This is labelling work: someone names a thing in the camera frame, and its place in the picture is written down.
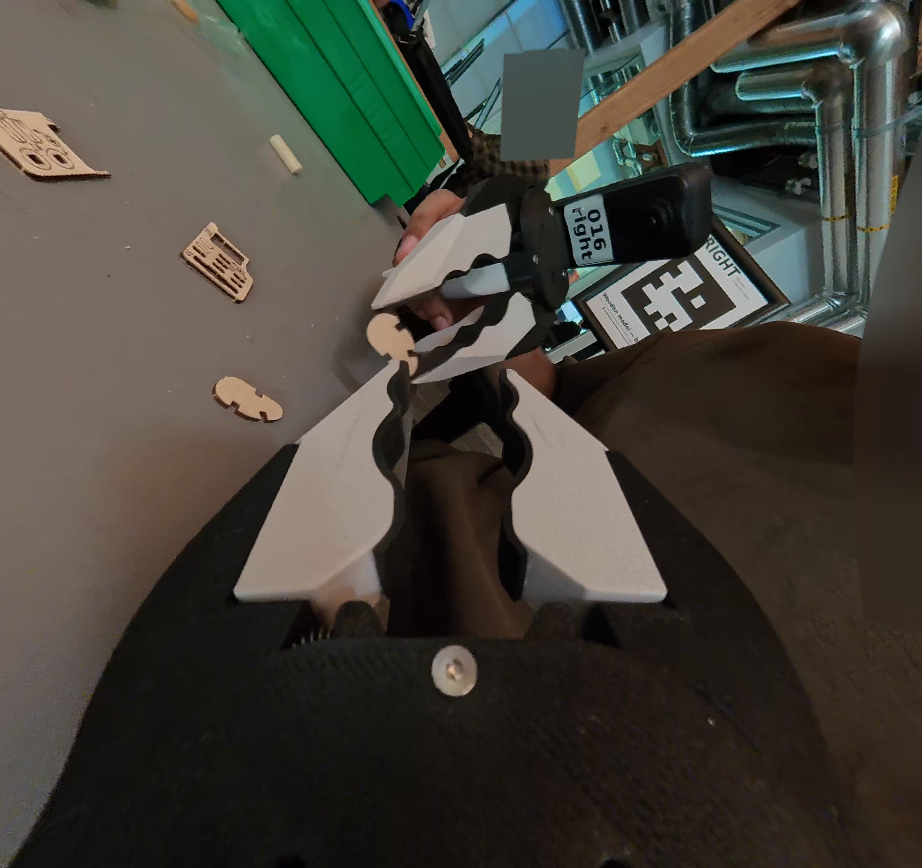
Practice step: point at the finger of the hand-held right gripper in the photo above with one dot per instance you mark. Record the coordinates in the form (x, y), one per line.
(439, 255)
(490, 338)

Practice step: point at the clear bag of small parts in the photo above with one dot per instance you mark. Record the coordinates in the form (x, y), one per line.
(184, 7)

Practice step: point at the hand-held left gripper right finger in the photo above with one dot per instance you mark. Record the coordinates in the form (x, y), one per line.
(583, 522)

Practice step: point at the slotted wooden panel piece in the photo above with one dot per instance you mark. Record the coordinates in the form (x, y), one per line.
(245, 284)

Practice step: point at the green plastic bin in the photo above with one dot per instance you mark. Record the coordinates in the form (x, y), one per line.
(310, 39)

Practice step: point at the small white stick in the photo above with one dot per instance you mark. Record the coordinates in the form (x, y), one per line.
(286, 155)

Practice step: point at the engraved wooden panel piece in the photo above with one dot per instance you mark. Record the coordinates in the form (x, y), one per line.
(86, 169)

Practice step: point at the notched wooden disc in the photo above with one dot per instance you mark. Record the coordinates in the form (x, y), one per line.
(385, 335)
(245, 396)

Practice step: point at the person's right hand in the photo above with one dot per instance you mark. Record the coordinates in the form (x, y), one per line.
(432, 216)

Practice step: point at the cluster of silver pipes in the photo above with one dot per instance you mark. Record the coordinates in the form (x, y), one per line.
(871, 32)

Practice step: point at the wooden beam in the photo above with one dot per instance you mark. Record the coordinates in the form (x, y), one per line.
(684, 46)

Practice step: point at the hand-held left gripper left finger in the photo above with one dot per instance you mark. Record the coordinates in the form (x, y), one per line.
(331, 515)

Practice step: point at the framed marker sign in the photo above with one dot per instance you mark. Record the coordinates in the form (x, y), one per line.
(684, 291)

